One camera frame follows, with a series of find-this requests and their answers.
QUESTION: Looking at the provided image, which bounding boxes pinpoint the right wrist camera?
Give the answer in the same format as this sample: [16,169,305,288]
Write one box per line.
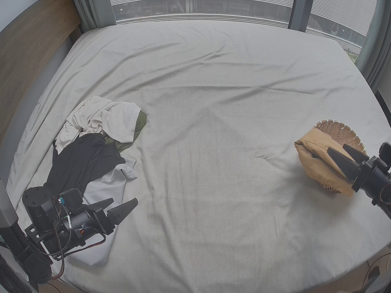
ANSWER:
[378,142,391,166]

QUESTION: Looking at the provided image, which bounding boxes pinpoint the pale grey garment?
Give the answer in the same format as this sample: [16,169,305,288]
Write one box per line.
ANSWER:
[82,156,138,267]

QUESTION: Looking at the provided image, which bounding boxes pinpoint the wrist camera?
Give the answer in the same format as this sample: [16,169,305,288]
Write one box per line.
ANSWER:
[59,188,92,215]
[378,142,391,166]

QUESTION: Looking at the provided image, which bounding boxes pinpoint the cream garment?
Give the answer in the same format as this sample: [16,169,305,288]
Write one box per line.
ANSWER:
[56,96,142,154]

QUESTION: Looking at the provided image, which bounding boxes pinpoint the green garment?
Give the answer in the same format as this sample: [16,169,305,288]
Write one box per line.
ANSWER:
[104,110,148,154]

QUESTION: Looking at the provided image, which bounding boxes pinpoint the round woven basket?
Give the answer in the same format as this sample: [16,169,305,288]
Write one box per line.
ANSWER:
[315,119,368,195]

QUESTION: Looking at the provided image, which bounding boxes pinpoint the black garment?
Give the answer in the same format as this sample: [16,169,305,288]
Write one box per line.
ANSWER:
[43,133,126,195]

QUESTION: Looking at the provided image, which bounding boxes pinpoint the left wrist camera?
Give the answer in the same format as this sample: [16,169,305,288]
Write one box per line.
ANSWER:
[59,188,92,215]

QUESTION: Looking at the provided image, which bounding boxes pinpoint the grey-green curtain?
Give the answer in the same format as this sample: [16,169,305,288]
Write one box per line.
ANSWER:
[66,0,118,37]
[354,0,391,88]

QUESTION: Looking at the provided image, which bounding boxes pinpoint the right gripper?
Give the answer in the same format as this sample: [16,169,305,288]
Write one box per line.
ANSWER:
[326,144,391,199]

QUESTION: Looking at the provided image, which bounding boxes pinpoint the bed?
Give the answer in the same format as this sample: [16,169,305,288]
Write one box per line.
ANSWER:
[0,0,391,293]

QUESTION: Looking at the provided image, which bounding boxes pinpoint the tan shorts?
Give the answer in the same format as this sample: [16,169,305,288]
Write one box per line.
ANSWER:
[294,125,356,198]

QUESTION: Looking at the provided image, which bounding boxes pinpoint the window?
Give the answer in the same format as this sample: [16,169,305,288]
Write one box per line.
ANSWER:
[104,0,382,65]

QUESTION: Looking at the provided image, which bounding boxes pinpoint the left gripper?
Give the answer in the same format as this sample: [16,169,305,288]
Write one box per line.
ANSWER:
[62,197,138,241]

